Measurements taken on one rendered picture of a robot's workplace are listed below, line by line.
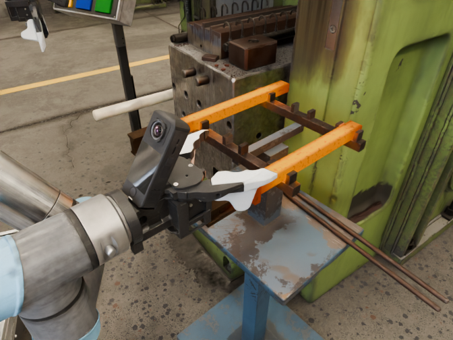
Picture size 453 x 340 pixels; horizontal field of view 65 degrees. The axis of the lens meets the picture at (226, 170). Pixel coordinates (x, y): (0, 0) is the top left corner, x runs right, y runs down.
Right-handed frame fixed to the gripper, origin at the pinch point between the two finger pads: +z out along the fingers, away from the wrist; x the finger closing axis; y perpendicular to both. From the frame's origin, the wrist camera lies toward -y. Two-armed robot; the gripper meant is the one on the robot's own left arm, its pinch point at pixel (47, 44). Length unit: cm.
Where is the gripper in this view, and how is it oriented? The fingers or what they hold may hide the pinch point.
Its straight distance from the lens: 132.4
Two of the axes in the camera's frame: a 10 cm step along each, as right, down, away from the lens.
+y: -9.5, 1.9, -2.6
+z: 0.0, 8.0, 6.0
